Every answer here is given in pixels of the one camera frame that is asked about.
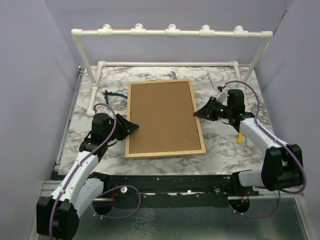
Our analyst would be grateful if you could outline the large grey wrench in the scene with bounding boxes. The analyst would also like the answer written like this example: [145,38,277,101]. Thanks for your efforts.
[167,71,178,80]

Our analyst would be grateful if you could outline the blue handled pliers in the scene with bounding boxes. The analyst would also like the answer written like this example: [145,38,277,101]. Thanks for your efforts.
[103,90,128,105]

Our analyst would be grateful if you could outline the small yellow screwdriver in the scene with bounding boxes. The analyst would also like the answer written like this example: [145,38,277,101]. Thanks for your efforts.
[236,132,243,144]

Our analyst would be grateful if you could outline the wooden picture frame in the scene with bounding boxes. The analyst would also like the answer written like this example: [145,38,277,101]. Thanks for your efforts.
[125,79,206,158]

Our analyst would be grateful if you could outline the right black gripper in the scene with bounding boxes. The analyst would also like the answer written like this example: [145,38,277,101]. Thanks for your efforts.
[194,97,233,122]

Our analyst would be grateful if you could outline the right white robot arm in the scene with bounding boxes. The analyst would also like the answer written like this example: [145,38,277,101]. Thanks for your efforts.
[194,89,304,196]

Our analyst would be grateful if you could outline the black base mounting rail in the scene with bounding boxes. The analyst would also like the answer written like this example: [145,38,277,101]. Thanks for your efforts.
[90,172,259,209]

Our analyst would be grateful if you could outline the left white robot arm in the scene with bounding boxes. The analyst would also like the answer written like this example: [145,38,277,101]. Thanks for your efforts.
[36,113,139,240]

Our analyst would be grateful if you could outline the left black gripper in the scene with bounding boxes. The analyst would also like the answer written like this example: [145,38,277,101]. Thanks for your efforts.
[104,113,139,142]

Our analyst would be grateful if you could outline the small silver wrench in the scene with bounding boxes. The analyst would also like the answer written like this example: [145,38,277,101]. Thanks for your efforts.
[244,136,248,148]

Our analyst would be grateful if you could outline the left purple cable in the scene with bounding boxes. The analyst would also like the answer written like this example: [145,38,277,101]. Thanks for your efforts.
[48,102,142,237]

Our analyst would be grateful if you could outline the white PVC pipe rack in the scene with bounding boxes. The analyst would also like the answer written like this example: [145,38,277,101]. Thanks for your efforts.
[71,23,274,117]

